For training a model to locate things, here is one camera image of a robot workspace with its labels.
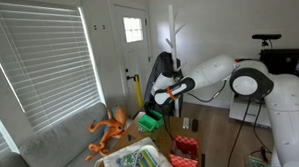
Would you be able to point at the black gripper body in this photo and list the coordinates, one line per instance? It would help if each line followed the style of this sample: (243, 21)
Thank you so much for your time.
(154, 107)

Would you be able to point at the small black remote control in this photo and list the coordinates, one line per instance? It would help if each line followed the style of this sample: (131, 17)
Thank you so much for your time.
(194, 125)

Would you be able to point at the yellow stick by door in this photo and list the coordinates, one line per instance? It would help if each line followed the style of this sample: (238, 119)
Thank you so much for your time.
(139, 94)

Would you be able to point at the red plastic basket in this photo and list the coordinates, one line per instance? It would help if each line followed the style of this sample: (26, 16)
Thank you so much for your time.
(183, 152)

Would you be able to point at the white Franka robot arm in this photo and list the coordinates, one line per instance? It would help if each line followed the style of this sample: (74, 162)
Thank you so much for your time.
(283, 99)

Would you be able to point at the black camera on stand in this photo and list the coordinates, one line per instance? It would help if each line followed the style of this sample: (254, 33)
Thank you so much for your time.
(266, 37)

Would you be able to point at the white door with window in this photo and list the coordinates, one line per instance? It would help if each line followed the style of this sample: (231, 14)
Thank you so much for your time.
(135, 54)

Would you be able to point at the black monitor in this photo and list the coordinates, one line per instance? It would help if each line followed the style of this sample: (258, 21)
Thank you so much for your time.
(282, 60)

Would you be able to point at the white printed tote bag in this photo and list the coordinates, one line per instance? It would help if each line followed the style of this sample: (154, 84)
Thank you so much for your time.
(135, 159)

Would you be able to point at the dark grey vest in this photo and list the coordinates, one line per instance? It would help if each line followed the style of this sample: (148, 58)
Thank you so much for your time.
(157, 76)

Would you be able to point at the white coat rack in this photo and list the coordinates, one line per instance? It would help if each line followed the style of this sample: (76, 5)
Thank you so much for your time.
(172, 36)

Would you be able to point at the green plastic box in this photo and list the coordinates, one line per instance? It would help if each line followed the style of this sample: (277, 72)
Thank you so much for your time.
(148, 123)

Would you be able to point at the wide white window blind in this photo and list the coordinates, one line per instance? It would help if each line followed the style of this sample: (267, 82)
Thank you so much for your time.
(45, 63)

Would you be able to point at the wooden table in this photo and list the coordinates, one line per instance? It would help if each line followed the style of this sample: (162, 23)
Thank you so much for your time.
(161, 134)

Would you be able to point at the green circuit board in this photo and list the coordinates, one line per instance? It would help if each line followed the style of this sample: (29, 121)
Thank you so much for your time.
(257, 163)

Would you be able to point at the orange octopus plush toy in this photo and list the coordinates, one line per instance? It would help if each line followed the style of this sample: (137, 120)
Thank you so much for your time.
(112, 126)

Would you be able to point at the grey sofa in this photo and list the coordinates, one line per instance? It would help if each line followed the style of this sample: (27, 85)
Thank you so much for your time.
(55, 147)

